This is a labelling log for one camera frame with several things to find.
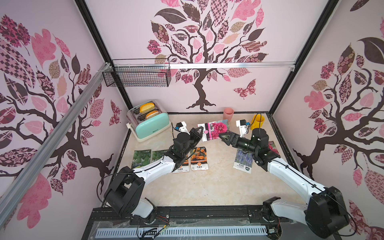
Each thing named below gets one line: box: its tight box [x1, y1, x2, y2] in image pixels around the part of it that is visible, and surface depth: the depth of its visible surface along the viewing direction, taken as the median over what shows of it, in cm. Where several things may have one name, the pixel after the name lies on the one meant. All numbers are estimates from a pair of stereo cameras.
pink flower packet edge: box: [268, 141, 281, 157], surface depth 102 cm
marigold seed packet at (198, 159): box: [190, 146, 209, 171], surface depth 96 cm
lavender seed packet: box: [233, 149, 254, 174], surface depth 93 cm
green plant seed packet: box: [131, 149, 152, 169], surface depth 99 cm
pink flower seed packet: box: [197, 119, 230, 142], surface depth 79 cm
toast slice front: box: [145, 110, 159, 119], surface depth 94 cm
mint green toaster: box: [126, 100, 172, 142], surface depth 97 cm
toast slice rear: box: [139, 102, 155, 113], surface depth 97 cm
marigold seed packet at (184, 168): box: [172, 159, 190, 174], surface depth 92 cm
